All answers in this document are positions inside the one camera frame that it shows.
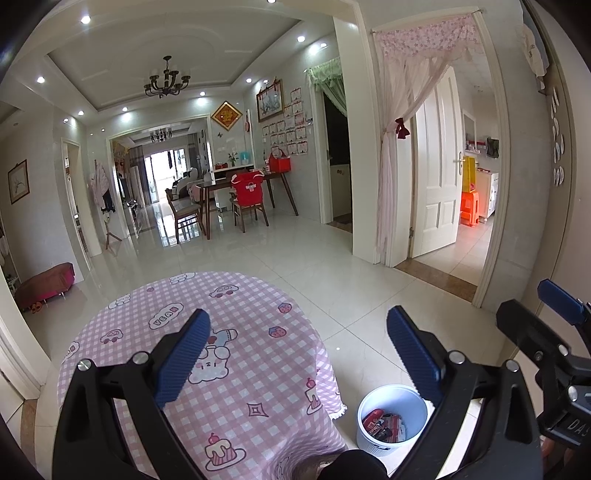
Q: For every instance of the red bag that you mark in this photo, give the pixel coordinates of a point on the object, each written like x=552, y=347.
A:
x=280, y=164

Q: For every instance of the yellow box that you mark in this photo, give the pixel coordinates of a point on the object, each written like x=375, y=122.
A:
x=470, y=173

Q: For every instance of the white framed mirror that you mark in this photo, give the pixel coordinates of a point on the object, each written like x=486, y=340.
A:
x=469, y=131

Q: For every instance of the small potted plant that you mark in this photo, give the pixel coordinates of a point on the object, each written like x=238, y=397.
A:
x=232, y=158

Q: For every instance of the light sofa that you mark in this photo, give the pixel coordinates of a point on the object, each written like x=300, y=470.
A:
x=184, y=181

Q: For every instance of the wooden dining table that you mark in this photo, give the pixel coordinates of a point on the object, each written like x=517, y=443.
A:
x=217, y=184

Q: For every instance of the wooden coat rack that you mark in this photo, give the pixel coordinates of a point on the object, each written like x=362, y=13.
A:
x=105, y=198

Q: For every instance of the pink checked tablecloth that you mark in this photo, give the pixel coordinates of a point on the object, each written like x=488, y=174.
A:
x=258, y=369

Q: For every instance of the small black chandelier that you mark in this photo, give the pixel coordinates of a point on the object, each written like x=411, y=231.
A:
x=160, y=134

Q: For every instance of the green door curtain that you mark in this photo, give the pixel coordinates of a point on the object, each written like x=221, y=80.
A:
x=330, y=78

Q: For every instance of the group of wall certificates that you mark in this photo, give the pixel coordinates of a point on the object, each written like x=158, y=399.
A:
x=286, y=134

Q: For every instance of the red shirt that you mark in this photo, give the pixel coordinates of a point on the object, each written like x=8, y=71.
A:
x=248, y=184

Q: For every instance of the red diamond wall decoration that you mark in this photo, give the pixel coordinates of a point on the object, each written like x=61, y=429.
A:
x=225, y=115

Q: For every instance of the white sideboard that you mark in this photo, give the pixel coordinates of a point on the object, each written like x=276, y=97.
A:
x=224, y=170

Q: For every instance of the teal humidifier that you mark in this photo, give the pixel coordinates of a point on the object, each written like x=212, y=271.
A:
x=244, y=157

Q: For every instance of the red bow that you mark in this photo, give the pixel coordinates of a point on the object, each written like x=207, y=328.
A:
x=401, y=128

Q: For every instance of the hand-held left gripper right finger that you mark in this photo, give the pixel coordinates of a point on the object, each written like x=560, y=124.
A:
x=413, y=355

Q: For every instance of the orange slippers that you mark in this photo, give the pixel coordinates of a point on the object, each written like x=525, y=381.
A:
x=36, y=305

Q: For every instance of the orange plastic stool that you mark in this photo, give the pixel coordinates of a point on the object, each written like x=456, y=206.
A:
x=470, y=207

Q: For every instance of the large black chandelier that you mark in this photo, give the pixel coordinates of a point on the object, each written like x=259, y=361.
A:
x=167, y=83

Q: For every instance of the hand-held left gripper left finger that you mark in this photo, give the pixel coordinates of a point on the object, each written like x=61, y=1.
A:
x=182, y=355

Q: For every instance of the white dresser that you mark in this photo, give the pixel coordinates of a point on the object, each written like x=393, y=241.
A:
x=491, y=194

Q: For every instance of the white wrapper red label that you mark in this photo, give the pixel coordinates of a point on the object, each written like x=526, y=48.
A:
x=395, y=427

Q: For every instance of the pink door curtain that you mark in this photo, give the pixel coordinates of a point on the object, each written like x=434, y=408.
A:
x=406, y=115

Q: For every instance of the red white checked wrapper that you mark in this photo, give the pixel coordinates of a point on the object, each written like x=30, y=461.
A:
x=373, y=419

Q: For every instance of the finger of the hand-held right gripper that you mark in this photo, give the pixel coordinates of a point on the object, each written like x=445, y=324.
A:
x=521, y=323
x=558, y=295

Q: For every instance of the framed ink painting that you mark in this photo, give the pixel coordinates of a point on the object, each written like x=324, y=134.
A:
x=18, y=181

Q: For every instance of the white door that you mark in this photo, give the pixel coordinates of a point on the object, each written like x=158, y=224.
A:
x=436, y=175

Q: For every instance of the wood framed picture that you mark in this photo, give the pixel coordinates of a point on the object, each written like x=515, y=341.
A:
x=270, y=101

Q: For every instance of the pink bench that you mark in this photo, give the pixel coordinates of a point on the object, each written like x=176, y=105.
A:
x=44, y=284

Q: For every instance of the white cabinet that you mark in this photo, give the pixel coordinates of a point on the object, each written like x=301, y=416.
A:
x=340, y=189

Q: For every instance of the white plastic bin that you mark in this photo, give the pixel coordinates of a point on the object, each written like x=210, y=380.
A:
x=406, y=401

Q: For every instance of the wooden dining chair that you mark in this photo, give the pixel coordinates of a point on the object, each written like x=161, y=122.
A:
x=249, y=212
x=184, y=214

